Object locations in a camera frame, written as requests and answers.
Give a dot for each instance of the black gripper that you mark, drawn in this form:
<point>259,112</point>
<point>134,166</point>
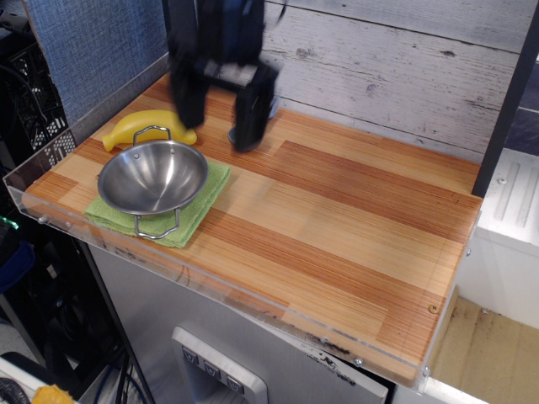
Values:
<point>220,33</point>

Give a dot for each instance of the steel colander bowl with handles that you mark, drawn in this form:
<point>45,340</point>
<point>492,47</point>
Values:
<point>156,175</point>

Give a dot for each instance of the yellow plastic banana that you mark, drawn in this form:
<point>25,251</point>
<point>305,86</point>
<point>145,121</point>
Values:
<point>155,122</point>

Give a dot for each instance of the green folded cloth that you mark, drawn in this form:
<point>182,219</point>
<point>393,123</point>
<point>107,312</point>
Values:
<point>155,225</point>

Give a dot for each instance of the black plastic crate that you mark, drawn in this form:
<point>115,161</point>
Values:
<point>36,105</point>

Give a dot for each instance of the clear acrylic table guard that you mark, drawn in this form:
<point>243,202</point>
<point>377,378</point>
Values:
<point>351,247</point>

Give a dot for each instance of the silver toy fridge cabinet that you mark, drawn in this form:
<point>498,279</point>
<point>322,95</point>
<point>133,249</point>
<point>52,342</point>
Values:
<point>150,305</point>

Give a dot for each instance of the grey dispenser button panel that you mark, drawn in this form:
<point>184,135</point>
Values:
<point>211,376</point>

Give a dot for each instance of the white ribbed appliance top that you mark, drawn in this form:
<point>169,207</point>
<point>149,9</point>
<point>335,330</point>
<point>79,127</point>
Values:
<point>510,206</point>

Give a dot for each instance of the yellow black object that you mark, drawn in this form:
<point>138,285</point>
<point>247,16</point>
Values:
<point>51,394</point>

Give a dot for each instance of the blue handled grey spoon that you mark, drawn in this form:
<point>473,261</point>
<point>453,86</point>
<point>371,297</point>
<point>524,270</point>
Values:
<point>273,110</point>

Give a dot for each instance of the left dark vertical post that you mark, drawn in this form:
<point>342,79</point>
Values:
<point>181,23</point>

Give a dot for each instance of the dark vertical post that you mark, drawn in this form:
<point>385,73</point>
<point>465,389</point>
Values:
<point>507,113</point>
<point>181,23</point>

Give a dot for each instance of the right dark vertical post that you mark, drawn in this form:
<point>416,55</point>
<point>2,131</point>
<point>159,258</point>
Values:
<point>507,113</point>

